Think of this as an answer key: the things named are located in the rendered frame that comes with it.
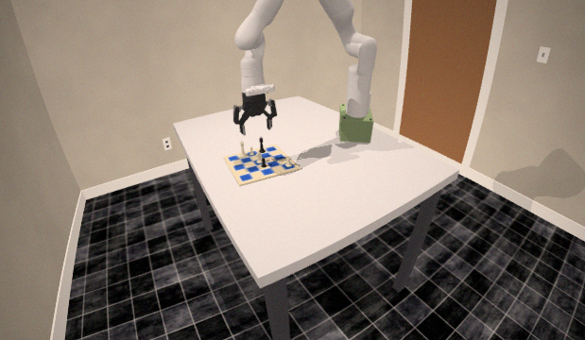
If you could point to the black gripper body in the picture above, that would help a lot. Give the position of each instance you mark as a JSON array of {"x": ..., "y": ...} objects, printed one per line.
[{"x": 253, "y": 102}]

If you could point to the white chess king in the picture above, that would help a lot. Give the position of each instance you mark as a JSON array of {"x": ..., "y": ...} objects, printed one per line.
[{"x": 243, "y": 155}]

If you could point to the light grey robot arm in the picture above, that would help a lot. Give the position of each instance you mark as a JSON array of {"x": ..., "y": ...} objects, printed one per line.
[{"x": 357, "y": 45}]

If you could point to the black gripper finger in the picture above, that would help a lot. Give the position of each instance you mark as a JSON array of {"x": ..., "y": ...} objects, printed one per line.
[
  {"x": 243, "y": 119},
  {"x": 272, "y": 105}
]

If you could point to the blue and cream chessboard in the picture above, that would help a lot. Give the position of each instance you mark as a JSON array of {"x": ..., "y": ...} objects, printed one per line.
[{"x": 247, "y": 170}]

